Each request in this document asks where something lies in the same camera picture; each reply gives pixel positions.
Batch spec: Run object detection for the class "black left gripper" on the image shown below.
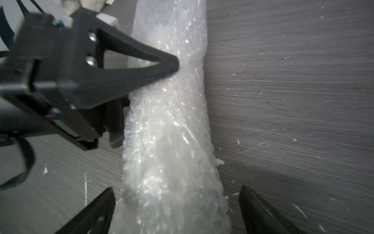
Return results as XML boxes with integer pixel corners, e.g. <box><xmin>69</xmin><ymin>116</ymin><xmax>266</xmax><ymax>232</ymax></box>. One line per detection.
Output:
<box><xmin>1</xmin><ymin>9</ymin><xmax>179</xmax><ymax>150</ymax></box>

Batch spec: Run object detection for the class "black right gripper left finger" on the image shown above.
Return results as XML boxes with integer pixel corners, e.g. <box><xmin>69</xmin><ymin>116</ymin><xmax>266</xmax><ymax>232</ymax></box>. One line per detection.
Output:
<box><xmin>56</xmin><ymin>187</ymin><xmax>116</xmax><ymax>234</ymax></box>

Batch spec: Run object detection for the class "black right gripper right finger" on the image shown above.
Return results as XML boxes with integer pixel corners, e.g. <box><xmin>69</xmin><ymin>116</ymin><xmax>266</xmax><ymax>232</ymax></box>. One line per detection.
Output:
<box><xmin>239</xmin><ymin>186</ymin><xmax>304</xmax><ymax>234</ymax></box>

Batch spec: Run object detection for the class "clear bubble wrap sheet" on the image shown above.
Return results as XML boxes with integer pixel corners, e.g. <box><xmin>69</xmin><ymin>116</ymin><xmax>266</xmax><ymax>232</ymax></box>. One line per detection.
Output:
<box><xmin>111</xmin><ymin>1</ymin><xmax>231</xmax><ymax>234</ymax></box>

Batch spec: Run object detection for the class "white plush dog toy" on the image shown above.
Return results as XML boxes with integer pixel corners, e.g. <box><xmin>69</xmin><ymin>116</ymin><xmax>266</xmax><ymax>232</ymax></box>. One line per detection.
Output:
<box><xmin>56</xmin><ymin>0</ymin><xmax>115</xmax><ymax>16</ymax></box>

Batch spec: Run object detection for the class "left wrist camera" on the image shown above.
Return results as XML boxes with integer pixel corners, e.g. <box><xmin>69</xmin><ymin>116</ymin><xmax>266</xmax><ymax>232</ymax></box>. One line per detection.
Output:
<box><xmin>96</xmin><ymin>13</ymin><xmax>120</xmax><ymax>30</ymax></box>

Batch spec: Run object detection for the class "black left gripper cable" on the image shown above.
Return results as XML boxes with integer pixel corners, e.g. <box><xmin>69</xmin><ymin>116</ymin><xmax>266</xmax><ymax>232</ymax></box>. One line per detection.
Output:
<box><xmin>0</xmin><ymin>136</ymin><xmax>36</xmax><ymax>191</ymax></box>

